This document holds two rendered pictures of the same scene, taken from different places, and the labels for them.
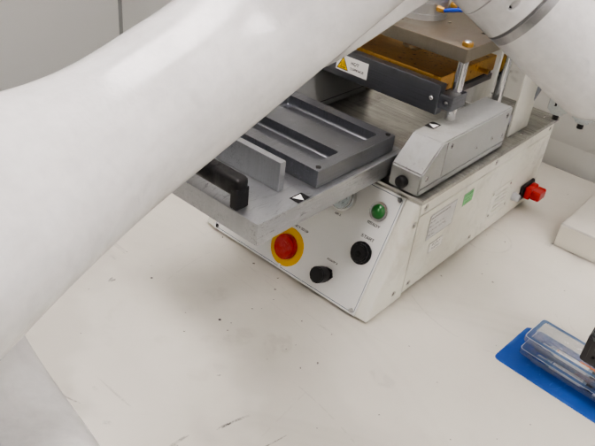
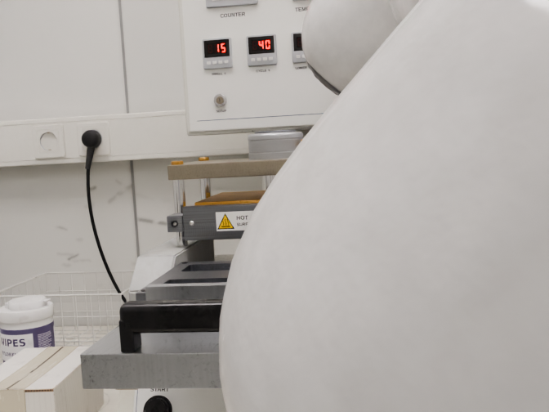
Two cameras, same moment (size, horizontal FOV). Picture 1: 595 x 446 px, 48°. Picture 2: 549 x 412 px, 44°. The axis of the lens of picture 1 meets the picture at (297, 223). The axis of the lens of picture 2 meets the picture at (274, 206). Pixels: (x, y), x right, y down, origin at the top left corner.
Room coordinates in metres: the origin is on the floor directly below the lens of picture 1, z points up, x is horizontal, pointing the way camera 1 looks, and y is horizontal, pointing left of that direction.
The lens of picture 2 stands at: (0.20, 0.35, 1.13)
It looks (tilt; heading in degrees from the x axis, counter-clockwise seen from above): 5 degrees down; 330
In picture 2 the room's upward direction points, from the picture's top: 3 degrees counter-clockwise
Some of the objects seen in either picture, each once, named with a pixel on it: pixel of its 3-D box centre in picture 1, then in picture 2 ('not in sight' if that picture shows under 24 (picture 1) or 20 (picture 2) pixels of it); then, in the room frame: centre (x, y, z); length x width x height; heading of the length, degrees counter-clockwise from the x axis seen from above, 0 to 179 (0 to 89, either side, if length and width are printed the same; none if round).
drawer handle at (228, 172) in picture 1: (199, 168); (212, 324); (0.69, 0.12, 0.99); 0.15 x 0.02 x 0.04; 52
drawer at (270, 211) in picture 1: (276, 149); (243, 306); (0.80, 0.04, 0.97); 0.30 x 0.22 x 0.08; 142
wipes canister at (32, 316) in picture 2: not in sight; (29, 343); (1.36, 0.15, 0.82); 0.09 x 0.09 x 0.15
